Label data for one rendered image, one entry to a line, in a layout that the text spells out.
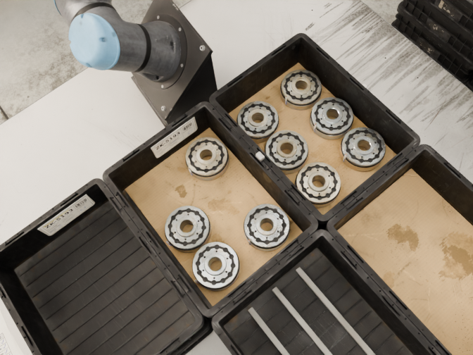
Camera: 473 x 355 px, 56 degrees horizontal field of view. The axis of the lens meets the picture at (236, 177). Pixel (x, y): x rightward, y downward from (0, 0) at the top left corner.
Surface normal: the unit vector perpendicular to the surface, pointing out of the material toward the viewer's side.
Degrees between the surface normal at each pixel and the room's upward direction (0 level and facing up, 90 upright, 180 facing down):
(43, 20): 0
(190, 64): 44
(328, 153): 0
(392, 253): 0
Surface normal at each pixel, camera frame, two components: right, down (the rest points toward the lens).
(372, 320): -0.06, -0.37
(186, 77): -0.62, 0.11
